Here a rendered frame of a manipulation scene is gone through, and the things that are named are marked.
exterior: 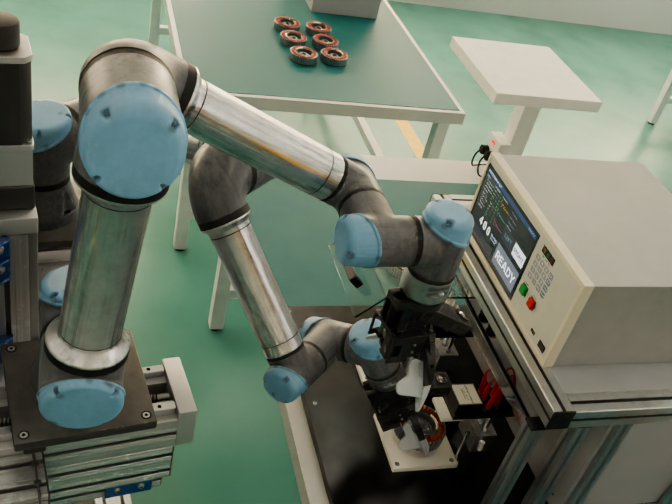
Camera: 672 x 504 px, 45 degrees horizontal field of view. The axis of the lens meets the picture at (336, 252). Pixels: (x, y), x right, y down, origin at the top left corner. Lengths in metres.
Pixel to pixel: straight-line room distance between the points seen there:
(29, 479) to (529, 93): 1.67
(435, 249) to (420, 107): 2.08
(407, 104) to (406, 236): 2.09
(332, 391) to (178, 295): 1.42
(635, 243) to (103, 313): 1.02
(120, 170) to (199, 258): 2.46
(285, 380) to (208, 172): 0.39
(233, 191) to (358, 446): 0.66
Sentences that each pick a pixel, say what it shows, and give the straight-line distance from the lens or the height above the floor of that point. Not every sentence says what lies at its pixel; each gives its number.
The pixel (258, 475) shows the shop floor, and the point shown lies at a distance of 2.66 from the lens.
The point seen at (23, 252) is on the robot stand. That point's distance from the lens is 1.48.
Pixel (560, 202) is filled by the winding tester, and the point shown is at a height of 1.32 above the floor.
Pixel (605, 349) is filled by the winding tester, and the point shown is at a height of 1.16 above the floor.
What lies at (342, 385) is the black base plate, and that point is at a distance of 1.89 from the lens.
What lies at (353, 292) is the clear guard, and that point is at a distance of 1.74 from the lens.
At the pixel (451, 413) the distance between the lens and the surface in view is 1.76.
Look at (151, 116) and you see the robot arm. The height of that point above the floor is 1.66.
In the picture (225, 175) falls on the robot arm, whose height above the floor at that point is 1.35.
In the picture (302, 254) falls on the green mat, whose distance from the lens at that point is 2.26.
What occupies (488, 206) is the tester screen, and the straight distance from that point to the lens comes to 1.78.
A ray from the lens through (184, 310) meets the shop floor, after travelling 3.13.
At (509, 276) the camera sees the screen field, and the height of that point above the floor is 1.17.
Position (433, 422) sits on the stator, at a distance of 1.81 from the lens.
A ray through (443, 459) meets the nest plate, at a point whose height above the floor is 0.78.
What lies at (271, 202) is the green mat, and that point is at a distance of 2.43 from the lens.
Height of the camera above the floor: 2.11
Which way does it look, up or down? 36 degrees down
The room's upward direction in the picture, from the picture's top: 15 degrees clockwise
